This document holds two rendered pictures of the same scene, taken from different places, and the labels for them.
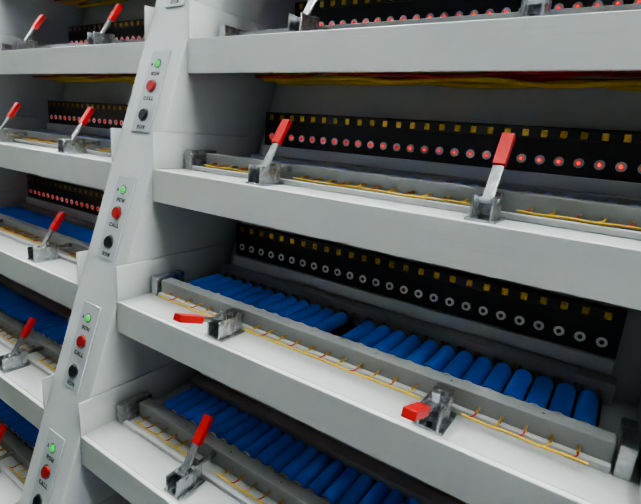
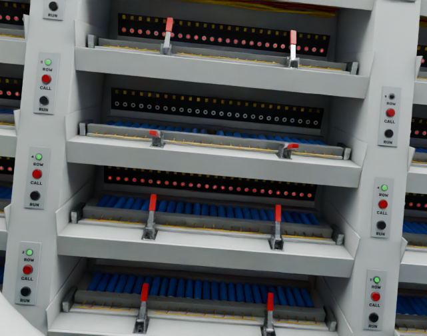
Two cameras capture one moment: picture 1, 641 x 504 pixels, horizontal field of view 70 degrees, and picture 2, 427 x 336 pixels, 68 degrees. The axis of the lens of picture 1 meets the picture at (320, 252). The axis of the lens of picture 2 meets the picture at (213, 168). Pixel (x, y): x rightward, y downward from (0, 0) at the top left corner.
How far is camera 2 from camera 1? 0.39 m
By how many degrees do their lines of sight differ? 34
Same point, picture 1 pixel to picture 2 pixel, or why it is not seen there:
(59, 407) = (26, 224)
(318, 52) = not seen: outside the picture
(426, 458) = (287, 171)
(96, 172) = (5, 50)
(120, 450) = (92, 233)
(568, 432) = (328, 149)
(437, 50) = not seen: outside the picture
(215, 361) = (162, 159)
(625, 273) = (346, 84)
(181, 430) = (124, 213)
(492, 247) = (300, 79)
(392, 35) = not seen: outside the picture
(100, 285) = (43, 132)
